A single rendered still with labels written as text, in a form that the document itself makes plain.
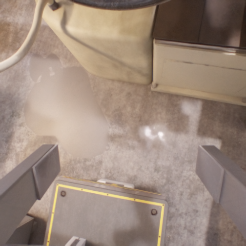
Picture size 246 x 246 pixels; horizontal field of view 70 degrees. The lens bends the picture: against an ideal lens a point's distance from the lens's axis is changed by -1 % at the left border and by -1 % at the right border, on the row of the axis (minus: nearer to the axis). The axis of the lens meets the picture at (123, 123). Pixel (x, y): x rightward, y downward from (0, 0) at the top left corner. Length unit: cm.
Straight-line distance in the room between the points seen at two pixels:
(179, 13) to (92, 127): 97
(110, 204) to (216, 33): 103
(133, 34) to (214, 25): 36
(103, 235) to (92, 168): 50
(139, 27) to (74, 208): 106
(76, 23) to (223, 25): 71
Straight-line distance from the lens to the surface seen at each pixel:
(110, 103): 146
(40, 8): 107
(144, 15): 100
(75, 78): 163
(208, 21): 99
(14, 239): 158
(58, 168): 17
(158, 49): 97
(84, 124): 149
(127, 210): 112
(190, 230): 151
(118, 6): 34
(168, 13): 99
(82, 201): 117
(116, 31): 97
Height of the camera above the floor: 138
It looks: 78 degrees down
